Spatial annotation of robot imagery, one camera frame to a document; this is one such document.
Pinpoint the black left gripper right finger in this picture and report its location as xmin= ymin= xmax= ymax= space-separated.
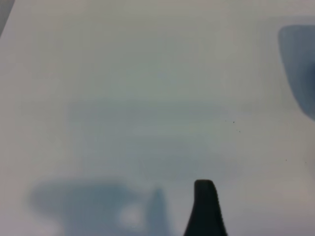
xmin=204 ymin=179 xmax=227 ymax=236

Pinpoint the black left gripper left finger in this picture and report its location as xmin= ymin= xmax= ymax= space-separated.
xmin=183 ymin=179 xmax=205 ymax=236

